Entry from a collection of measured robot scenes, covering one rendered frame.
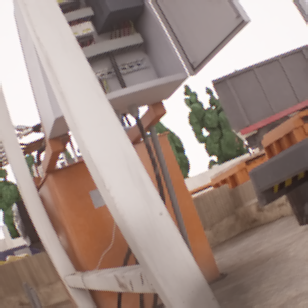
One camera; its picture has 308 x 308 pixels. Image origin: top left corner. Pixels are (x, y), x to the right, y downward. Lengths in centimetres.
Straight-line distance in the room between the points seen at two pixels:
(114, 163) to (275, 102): 892
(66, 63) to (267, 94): 883
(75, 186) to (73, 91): 98
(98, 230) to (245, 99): 806
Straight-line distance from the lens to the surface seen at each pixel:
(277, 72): 979
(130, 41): 160
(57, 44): 92
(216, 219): 387
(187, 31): 144
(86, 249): 178
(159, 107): 163
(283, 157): 53
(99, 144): 82
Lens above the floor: 30
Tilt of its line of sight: 7 degrees up
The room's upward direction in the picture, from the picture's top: 22 degrees counter-clockwise
